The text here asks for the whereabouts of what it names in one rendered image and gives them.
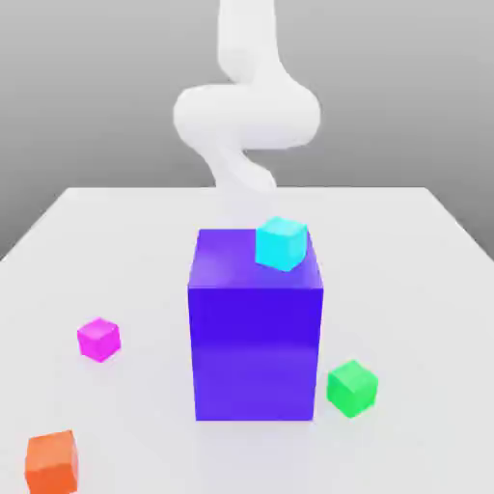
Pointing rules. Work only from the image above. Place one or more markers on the small cyan cube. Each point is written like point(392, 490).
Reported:
point(280, 245)

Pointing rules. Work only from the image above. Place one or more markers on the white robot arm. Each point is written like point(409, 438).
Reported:
point(247, 112)

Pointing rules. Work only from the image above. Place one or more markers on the small orange cube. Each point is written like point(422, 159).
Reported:
point(51, 463)

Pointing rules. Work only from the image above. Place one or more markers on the large purple box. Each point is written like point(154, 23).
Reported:
point(254, 347)

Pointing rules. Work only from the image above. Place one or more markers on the small magenta cube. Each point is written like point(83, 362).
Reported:
point(98, 339)

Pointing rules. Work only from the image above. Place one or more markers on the small green cube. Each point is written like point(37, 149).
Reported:
point(351, 388)

